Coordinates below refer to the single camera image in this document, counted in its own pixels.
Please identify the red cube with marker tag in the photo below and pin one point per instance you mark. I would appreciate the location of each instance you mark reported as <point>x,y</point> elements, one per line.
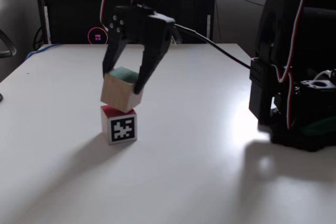
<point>122,129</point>

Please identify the green clamp under base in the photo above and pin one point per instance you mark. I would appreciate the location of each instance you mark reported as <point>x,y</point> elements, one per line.
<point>317,127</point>

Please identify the black computer case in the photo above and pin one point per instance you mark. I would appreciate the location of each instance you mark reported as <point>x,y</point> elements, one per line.
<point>71,16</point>

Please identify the black chair armrest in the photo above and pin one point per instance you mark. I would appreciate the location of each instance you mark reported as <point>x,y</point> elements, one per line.
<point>8,44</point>

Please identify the wooden cube with green face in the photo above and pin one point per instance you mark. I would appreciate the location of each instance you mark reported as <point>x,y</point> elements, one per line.
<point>118,95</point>

